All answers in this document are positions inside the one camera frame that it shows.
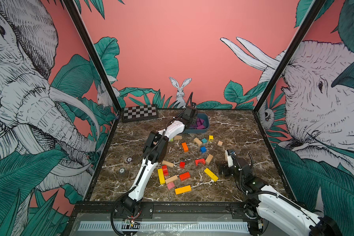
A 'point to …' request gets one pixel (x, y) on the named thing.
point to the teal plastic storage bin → (205, 117)
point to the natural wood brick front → (171, 179)
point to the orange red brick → (185, 176)
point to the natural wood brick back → (177, 137)
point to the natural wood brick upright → (209, 158)
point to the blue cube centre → (203, 149)
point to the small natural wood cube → (220, 143)
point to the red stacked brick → (164, 168)
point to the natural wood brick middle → (167, 163)
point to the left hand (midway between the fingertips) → (193, 112)
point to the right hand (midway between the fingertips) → (222, 158)
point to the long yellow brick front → (183, 190)
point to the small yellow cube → (211, 137)
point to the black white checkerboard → (140, 112)
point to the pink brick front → (170, 185)
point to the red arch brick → (197, 161)
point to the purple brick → (200, 124)
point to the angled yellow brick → (212, 176)
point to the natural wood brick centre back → (197, 141)
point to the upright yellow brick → (161, 176)
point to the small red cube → (182, 164)
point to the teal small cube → (204, 140)
